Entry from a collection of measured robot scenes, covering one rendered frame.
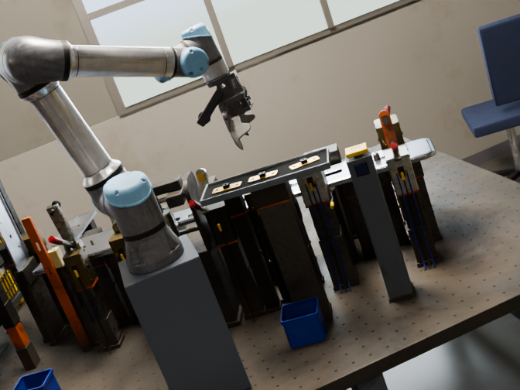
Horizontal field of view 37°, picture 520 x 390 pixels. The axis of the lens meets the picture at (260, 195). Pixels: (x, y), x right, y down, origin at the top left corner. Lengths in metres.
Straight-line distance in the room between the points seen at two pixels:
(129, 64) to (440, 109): 3.16
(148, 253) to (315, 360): 0.54
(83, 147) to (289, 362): 0.79
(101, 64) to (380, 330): 1.01
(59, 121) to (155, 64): 0.28
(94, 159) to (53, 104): 0.17
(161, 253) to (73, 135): 0.37
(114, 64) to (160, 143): 2.47
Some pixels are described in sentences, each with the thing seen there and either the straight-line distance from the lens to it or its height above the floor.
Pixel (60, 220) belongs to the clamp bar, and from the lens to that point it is 2.54.
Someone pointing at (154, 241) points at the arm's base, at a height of 1.17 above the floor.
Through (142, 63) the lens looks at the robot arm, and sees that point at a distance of 1.96.
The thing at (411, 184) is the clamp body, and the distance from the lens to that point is 2.34.
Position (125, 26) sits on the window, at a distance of 4.30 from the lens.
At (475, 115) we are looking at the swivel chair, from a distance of 4.46.
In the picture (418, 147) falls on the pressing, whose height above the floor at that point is 1.00.
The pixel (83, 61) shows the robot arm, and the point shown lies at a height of 1.64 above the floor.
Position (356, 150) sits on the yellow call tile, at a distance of 2.14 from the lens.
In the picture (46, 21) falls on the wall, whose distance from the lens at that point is 4.30.
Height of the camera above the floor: 1.80
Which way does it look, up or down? 18 degrees down
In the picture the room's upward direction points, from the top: 20 degrees counter-clockwise
